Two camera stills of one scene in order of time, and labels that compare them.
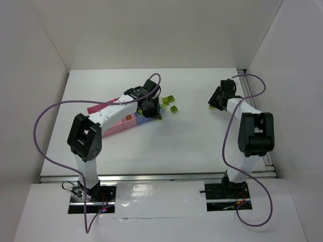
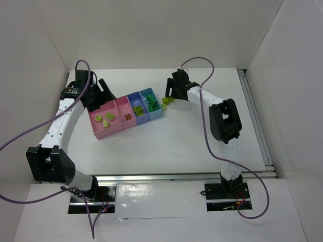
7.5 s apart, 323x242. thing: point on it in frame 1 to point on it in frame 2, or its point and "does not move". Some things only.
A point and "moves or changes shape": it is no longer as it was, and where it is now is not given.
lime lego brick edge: [165, 101] does not move
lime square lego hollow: [173, 109] moves or changes shape
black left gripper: [151, 109] to [100, 96]
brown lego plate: [128, 117] does not move
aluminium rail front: [170, 177] does not move
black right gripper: [217, 97] to [175, 88]
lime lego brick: [171, 98] does not move
